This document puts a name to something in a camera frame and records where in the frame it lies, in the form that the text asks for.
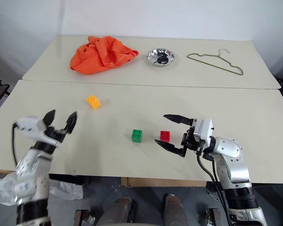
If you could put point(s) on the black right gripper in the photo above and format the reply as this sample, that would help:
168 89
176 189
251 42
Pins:
189 141

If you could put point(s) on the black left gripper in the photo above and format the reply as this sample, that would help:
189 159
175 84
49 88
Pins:
56 134

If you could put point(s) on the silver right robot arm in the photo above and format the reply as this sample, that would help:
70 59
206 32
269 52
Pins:
233 162

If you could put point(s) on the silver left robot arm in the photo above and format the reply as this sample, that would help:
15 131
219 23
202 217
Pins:
31 169

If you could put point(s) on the red toy building block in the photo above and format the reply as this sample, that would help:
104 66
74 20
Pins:
165 136

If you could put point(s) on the green toy building block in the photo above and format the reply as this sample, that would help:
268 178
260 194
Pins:
136 137

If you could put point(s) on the yellow toy building block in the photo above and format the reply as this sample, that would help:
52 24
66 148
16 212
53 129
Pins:
93 102

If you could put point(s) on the clear crumpled plastic bag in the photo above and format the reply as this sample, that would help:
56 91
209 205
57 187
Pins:
66 190

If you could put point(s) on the crumpled orange cloth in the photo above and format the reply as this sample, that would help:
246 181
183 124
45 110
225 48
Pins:
96 56

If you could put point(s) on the dark rounded brown shape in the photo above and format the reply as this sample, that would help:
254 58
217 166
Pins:
118 212
175 210

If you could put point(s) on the shiny silver metal bowl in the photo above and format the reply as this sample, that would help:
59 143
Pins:
160 57

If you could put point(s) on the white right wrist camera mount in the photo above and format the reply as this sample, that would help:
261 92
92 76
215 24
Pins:
204 129

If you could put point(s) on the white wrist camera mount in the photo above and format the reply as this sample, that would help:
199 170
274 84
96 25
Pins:
30 126
204 129

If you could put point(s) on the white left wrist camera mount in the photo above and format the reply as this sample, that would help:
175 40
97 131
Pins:
30 126

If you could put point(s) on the dark metal bracket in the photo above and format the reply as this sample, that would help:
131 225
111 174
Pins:
213 217
81 217

